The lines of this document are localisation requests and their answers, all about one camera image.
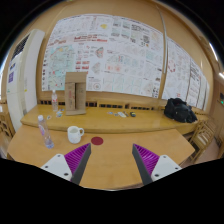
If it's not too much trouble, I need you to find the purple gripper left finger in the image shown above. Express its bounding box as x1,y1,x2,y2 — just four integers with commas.
42,143,91,185

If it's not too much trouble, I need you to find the white standing air conditioner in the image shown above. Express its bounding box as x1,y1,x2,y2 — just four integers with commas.
6,29,45,131

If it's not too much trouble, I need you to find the small black gadget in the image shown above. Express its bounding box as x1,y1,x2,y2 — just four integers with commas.
130,112,136,117

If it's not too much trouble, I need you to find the clear plastic water bottle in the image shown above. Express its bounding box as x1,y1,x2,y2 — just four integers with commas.
38,115,54,149

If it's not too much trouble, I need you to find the wooden chair right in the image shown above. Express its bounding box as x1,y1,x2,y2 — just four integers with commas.
189,119,216,163

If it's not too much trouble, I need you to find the water bottle red label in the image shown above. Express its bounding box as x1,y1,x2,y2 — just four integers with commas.
52,90,58,111

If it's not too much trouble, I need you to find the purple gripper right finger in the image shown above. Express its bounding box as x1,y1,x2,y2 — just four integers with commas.
132,144,181,185

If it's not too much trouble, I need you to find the wooden chair left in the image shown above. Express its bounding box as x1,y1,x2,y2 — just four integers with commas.
0,104,15,159

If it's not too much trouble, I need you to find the large poster sheet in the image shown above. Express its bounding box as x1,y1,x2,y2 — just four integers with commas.
162,38,210,110
42,14,163,98

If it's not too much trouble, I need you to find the white ceramic mug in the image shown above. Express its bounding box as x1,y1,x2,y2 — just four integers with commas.
67,126,84,144

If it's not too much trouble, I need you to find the brown cardboard box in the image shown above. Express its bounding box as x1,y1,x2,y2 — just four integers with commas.
65,72,87,116

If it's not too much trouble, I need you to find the dark red round coaster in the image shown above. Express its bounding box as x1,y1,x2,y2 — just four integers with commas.
91,137,103,145

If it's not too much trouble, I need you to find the black backpack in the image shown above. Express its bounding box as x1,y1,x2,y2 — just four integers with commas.
164,98,197,123

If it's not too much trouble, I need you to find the large poster sheet left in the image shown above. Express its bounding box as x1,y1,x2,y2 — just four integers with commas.
42,14,163,98

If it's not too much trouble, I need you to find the small white card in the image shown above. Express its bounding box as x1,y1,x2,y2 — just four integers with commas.
118,112,126,118

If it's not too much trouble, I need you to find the wooden chair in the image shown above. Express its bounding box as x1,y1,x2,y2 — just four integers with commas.
189,119,216,163
0,104,15,159

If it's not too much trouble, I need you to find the large poster sheet right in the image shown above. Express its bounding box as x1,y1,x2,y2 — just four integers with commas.
162,38,210,110

